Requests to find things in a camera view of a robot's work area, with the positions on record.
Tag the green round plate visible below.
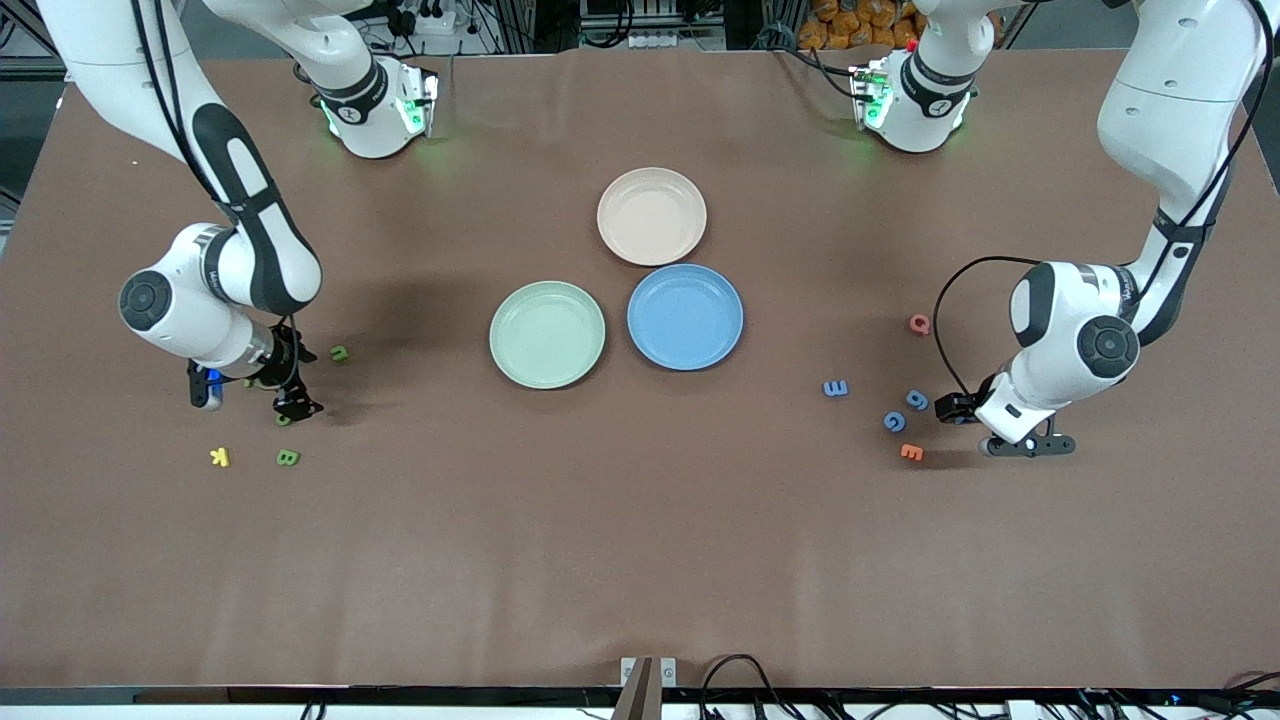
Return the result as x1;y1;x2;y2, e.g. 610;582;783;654
489;281;607;390

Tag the blue round plate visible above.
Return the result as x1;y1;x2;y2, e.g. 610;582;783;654
627;264;745;372

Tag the brown table cover sheet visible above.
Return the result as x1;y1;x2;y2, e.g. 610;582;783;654
0;47;1280;691

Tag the beige round plate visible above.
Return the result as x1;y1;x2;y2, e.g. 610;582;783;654
597;167;708;267

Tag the white power strip with plugs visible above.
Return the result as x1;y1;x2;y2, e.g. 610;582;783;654
385;0;457;39

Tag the pile of orange objects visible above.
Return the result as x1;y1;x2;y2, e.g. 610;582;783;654
800;0;926;51

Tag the black table edge rail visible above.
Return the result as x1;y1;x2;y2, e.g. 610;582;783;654
0;684;1280;709

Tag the black looped cable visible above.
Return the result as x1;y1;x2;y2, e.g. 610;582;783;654
700;654;791;720

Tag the silver camera mount bracket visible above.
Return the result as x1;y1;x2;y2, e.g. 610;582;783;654
612;655;679;720

